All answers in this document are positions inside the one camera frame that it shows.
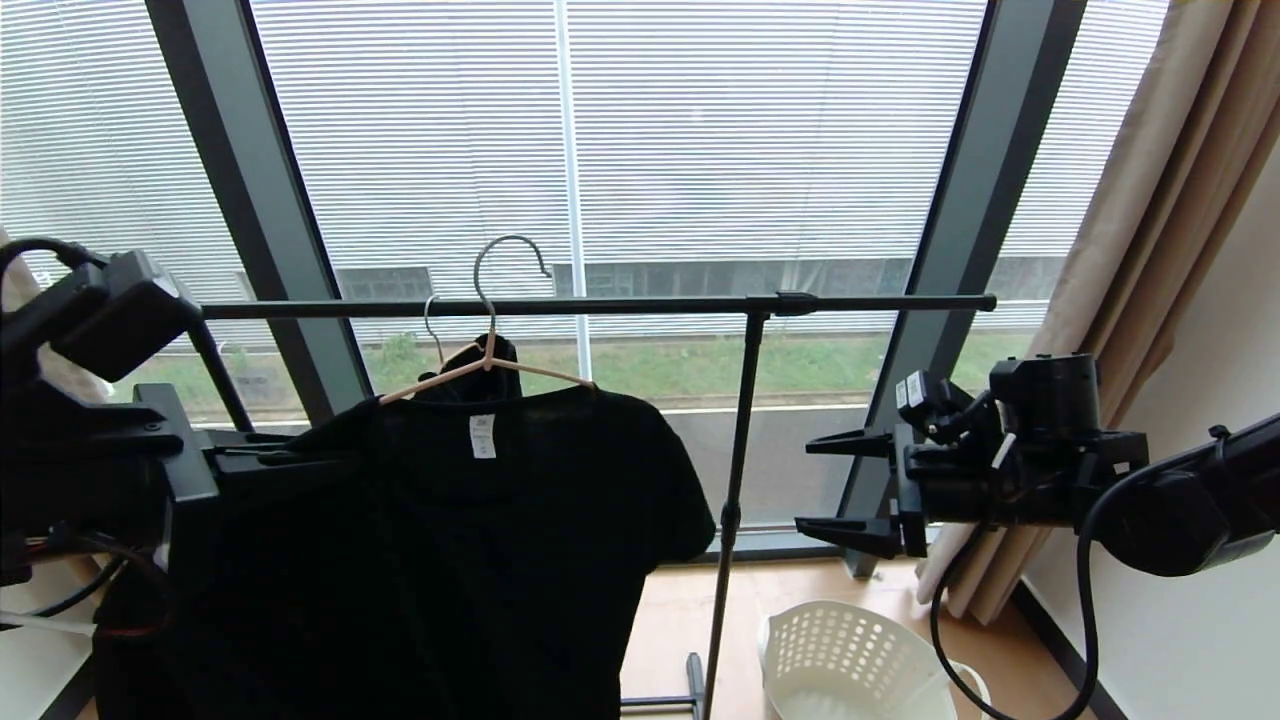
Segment black clothes rack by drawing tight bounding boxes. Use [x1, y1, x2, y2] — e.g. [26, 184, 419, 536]
[185, 290, 998, 720]

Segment white laundry basket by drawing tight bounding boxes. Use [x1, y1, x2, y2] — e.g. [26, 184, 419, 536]
[757, 598, 991, 720]

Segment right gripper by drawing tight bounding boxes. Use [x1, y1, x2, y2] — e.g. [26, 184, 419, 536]
[795, 422, 1086, 561]

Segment pink clothes hanger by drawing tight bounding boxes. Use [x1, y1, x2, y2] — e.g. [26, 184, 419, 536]
[378, 234, 599, 406]
[423, 294, 483, 369]

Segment beige curtain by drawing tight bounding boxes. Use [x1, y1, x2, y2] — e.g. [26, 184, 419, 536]
[0, 228, 116, 403]
[915, 0, 1280, 626]

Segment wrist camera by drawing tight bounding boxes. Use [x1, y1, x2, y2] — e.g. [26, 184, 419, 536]
[0, 238, 206, 391]
[893, 368, 1003, 448]

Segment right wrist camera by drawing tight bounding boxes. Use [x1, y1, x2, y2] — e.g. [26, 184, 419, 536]
[893, 368, 1003, 448]

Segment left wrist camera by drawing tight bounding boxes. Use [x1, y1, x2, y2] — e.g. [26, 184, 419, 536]
[0, 238, 206, 391]

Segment black garment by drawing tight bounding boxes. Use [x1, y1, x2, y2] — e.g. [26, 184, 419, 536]
[415, 334, 524, 403]
[93, 385, 717, 720]

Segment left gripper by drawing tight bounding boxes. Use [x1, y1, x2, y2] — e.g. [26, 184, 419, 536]
[130, 383, 363, 601]

